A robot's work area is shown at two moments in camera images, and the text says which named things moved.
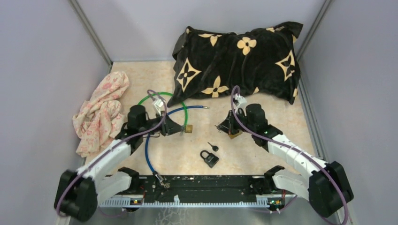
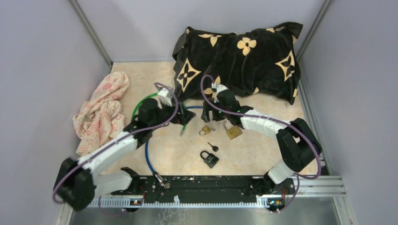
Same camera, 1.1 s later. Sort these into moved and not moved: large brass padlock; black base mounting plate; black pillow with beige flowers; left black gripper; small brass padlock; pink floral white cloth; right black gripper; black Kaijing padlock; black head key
Moved: right black gripper; left black gripper; small brass padlock
Not moved: pink floral white cloth; black head key; black pillow with beige flowers; black Kaijing padlock; large brass padlock; black base mounting plate
